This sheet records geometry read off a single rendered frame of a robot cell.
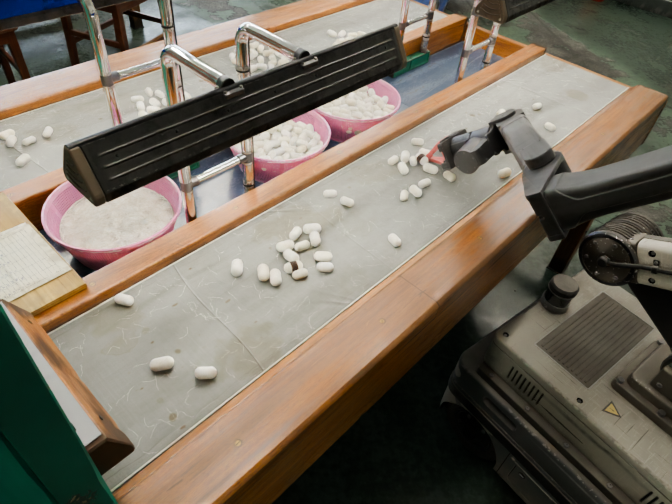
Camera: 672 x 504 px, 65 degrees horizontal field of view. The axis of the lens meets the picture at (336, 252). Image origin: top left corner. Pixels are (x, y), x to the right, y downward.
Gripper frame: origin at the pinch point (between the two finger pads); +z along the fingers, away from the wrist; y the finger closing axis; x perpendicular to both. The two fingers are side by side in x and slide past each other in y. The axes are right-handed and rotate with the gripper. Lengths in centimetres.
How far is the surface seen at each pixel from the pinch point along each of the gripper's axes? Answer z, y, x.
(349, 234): -2.8, 34.8, 4.0
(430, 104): 9.6, -19.3, -10.4
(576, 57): 93, -282, 17
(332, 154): 10.4, 19.2, -11.1
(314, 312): -10, 55, 10
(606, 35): 95, -341, 16
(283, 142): 21.8, 22.6, -18.6
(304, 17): 59, -34, -54
